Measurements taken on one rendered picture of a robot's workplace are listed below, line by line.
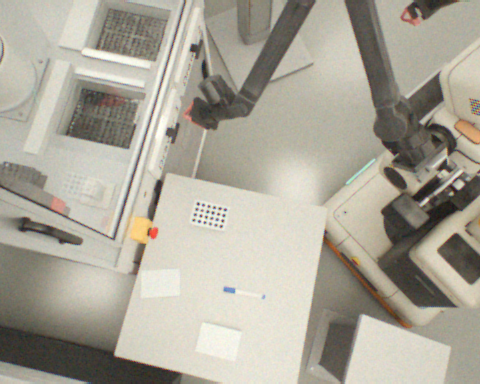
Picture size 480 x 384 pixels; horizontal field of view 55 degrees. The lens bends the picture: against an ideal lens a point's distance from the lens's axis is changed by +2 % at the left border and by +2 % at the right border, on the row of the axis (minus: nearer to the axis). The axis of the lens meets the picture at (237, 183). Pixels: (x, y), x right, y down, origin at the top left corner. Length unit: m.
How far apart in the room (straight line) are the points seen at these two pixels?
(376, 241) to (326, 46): 1.18
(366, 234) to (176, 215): 0.91
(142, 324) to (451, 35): 2.26
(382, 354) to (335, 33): 1.81
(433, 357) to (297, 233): 0.56
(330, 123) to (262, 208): 1.06
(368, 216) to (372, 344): 0.71
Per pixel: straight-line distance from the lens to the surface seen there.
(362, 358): 1.58
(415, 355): 1.62
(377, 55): 1.10
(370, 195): 2.14
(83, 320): 2.43
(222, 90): 1.25
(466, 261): 1.64
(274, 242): 1.55
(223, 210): 1.54
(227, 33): 2.70
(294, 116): 2.51
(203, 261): 1.54
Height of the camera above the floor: 2.29
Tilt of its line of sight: 75 degrees down
